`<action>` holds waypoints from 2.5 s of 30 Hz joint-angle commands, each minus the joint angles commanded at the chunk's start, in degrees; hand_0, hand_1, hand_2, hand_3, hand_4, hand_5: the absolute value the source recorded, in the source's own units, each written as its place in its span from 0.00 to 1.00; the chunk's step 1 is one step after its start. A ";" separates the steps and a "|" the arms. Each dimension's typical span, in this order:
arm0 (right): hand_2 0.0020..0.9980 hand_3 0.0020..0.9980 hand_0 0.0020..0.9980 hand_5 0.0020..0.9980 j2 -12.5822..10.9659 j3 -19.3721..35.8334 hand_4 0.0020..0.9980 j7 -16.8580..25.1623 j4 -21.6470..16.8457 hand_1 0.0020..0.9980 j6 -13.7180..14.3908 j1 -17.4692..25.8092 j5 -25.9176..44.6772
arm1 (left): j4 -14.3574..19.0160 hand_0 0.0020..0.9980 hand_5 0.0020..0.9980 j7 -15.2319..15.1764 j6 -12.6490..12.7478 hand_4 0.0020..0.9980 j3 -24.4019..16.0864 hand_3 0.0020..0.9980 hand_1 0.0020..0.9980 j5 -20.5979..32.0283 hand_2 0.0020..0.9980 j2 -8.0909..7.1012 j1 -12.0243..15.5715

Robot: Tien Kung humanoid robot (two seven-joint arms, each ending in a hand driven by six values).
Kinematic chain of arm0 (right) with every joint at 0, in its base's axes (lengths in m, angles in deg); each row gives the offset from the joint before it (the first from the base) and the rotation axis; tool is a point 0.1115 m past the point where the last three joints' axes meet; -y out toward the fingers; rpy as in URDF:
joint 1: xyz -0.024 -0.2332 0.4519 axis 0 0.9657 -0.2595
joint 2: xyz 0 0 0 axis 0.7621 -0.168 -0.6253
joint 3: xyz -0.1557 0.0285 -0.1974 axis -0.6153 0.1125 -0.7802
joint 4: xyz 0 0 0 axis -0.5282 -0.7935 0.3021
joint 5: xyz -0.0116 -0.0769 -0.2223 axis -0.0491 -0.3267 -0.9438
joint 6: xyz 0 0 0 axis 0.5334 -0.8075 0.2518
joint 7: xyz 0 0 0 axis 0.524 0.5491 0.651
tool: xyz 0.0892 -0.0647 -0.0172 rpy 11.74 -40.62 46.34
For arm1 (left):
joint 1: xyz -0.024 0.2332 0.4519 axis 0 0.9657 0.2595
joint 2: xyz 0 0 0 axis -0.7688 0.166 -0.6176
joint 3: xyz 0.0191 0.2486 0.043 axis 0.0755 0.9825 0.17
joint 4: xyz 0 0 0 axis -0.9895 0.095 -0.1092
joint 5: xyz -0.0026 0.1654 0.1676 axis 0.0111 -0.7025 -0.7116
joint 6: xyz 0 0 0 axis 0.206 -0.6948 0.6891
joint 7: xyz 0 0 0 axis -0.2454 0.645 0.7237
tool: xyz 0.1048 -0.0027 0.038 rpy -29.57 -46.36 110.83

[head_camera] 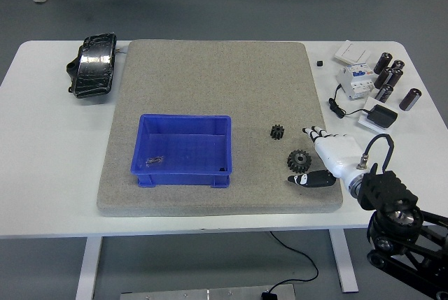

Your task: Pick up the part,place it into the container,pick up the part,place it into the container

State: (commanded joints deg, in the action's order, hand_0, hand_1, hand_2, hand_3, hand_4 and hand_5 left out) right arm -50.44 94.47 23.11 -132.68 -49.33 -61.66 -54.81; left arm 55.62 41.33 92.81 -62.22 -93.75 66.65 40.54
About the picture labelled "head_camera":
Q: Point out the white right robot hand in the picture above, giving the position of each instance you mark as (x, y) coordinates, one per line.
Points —
(336, 153)

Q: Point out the large black gear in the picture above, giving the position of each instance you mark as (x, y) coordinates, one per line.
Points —
(292, 162)

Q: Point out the small black gear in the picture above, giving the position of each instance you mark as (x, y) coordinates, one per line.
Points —
(277, 132)

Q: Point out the blue plastic box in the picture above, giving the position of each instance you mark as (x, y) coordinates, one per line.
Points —
(182, 146)

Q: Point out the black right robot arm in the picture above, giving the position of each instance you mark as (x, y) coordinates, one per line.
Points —
(388, 188)

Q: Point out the black power adapter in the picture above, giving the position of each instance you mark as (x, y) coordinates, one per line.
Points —
(382, 116)

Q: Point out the white circuit breaker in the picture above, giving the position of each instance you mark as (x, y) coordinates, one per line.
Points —
(353, 81)

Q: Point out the dark brown cylindrical capacitor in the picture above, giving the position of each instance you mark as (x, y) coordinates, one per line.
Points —
(382, 63)
(384, 93)
(410, 99)
(398, 64)
(396, 77)
(382, 78)

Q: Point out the small black cube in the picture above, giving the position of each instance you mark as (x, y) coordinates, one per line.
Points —
(320, 63)

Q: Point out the white table leg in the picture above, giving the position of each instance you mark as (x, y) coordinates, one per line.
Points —
(87, 268)
(344, 261)

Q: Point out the grey-brown felt mat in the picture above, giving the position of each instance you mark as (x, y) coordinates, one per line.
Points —
(217, 83)

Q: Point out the black floor plug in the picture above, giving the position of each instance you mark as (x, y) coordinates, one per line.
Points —
(269, 296)

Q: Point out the small metal clip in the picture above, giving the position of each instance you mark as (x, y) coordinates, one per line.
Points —
(154, 161)

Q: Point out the grey metal floor plate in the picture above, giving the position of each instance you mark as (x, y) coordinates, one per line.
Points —
(196, 294)

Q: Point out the black tape-wrapped device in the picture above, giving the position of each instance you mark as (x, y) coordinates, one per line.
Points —
(94, 65)

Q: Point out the white wall switch plate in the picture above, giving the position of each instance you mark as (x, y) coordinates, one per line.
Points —
(351, 51)

